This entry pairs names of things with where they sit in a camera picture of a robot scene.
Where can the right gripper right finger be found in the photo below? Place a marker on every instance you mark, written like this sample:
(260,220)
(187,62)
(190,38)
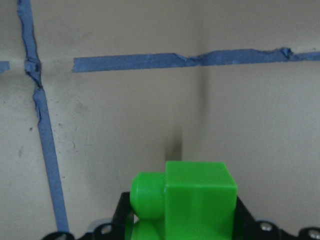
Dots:
(246,227)

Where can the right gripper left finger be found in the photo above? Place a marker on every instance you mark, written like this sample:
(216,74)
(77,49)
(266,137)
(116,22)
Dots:
(119,227)

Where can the green toy block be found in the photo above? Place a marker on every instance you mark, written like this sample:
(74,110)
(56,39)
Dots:
(188,201)

